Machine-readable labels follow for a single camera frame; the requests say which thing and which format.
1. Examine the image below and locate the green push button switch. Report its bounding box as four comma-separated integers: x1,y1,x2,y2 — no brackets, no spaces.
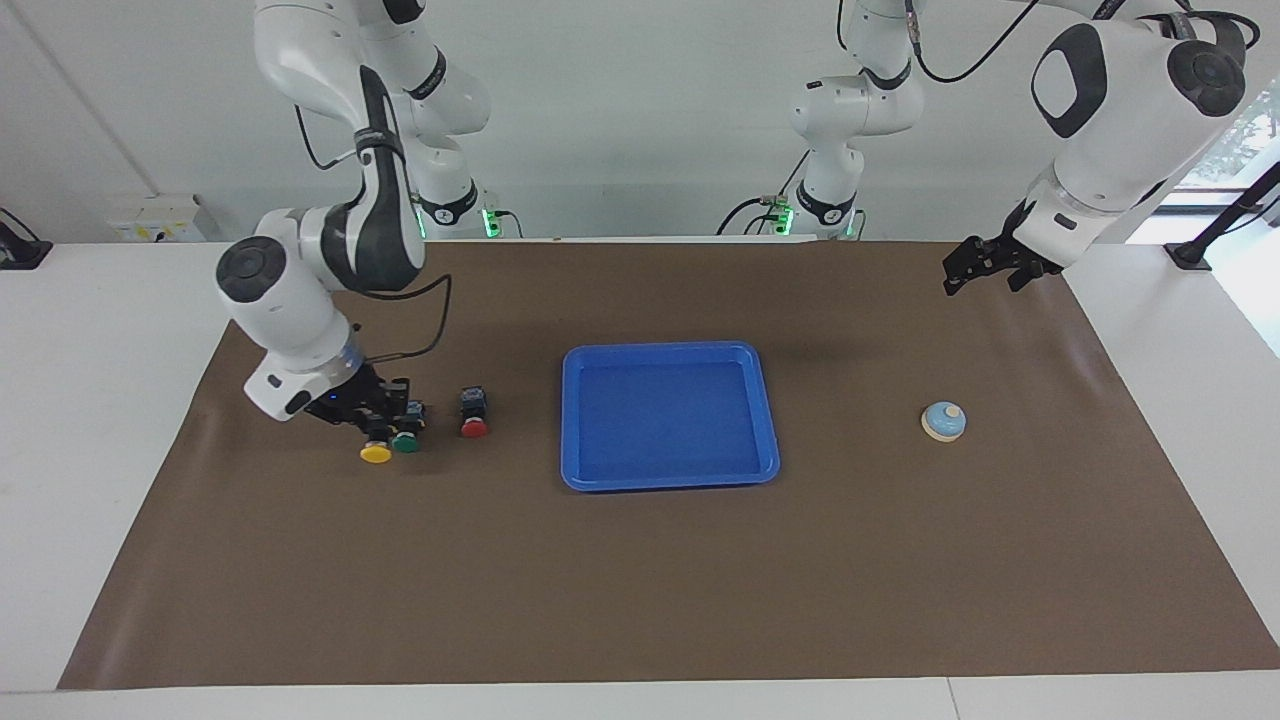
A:
392,400,428,455

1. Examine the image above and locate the light blue desk bell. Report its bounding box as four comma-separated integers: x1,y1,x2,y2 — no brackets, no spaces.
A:
920,400,968,444

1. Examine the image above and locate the blue plastic tray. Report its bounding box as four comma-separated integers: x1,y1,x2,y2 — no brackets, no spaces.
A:
560,341,781,493

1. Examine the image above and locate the window with green foliage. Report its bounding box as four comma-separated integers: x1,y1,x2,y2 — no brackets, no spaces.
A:
1178,85,1280,191

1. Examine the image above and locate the brown table mat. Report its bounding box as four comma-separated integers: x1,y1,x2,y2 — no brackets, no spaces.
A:
57,240,1280,691

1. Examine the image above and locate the black table clamp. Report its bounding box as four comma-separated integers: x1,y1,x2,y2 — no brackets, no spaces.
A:
0,208,53,271

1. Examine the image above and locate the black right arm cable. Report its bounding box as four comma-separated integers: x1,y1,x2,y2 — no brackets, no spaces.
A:
293,100,453,363

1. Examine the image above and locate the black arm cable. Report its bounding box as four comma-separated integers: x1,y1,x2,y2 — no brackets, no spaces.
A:
293,100,453,363
908,0,1251,86

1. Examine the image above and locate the black camera stand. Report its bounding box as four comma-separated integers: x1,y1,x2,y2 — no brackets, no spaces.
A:
1163,160,1280,271

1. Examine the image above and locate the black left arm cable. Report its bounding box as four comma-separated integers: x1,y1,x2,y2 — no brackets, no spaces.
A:
908,0,1251,86

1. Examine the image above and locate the black base cable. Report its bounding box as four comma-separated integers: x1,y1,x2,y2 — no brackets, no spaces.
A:
717,195,791,236

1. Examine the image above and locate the white wall socket box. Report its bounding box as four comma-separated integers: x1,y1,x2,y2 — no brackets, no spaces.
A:
108,195,216,243

